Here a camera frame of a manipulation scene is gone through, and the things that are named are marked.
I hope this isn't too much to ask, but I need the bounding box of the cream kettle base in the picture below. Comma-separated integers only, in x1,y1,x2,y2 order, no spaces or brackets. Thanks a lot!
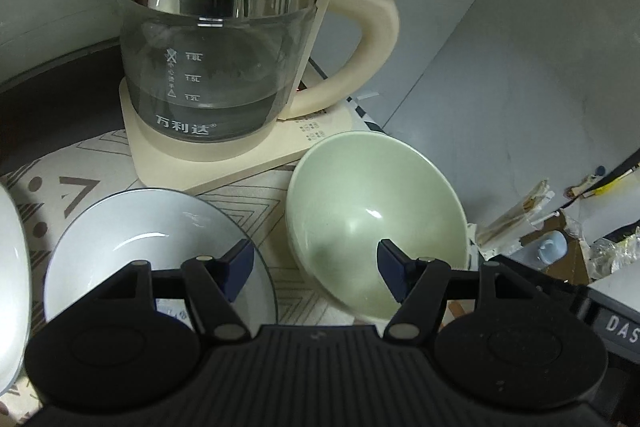
119,81,372,194

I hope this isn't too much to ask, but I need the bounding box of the white plate at left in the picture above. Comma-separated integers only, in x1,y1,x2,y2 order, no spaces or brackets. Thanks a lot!
0,186,32,393

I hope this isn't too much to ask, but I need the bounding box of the white bakery plate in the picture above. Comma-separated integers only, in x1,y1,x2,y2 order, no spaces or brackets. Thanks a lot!
43,188,248,321

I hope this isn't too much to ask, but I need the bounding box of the glass electric kettle cream handle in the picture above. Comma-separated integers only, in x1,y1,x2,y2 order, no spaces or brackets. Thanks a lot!
120,0,399,144

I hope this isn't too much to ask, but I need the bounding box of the light green bowl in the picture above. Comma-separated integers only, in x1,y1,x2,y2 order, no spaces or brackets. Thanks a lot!
285,131,469,323

